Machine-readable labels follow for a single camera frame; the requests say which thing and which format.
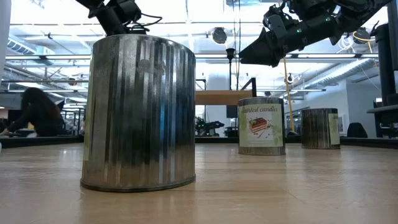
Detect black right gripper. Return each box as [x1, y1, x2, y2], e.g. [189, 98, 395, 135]
[238, 21, 313, 68]

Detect wooden shelf riser black legs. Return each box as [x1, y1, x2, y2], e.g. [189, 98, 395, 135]
[195, 77, 257, 106]

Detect black office chair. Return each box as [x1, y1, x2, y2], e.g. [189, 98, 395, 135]
[346, 122, 368, 139]

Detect grey desk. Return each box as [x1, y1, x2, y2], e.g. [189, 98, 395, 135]
[366, 104, 398, 139]

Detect person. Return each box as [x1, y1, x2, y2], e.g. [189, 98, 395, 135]
[0, 86, 67, 138]

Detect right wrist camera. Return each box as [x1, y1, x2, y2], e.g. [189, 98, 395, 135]
[262, 11, 289, 39]

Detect long yellow cable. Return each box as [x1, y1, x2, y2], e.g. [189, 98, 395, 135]
[282, 57, 295, 132]

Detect black aluminium table frame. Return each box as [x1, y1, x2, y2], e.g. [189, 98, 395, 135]
[0, 134, 398, 149]

